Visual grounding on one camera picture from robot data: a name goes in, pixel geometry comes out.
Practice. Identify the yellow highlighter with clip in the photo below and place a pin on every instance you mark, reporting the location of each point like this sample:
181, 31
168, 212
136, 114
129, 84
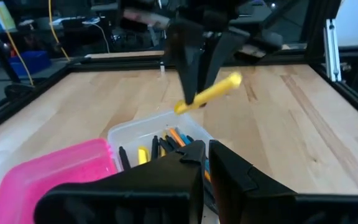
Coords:
213, 91

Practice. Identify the blue plastic bin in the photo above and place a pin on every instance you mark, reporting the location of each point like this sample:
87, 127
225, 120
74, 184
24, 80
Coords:
31, 62

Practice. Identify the green white container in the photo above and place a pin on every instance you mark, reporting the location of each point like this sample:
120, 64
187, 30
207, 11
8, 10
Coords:
6, 17

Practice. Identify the orange wooden pencil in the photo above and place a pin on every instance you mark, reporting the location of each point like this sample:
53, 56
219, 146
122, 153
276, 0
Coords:
177, 138

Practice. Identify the silver upright bracket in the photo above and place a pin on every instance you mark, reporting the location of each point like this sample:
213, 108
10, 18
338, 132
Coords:
332, 53

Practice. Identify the clear pencil box pink lid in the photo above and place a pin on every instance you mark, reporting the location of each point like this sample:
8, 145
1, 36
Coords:
57, 174

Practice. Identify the black aluminium table frame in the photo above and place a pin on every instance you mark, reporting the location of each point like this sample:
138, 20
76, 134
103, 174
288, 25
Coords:
51, 80

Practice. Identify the black clamp knob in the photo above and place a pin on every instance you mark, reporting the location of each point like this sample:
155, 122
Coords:
19, 91

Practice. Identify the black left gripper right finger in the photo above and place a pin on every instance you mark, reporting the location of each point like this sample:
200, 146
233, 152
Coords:
259, 208

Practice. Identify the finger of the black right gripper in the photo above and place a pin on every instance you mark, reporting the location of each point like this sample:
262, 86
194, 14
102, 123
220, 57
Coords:
186, 62
225, 49

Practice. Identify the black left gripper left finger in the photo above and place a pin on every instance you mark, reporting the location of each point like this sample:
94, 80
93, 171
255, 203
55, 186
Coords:
129, 199

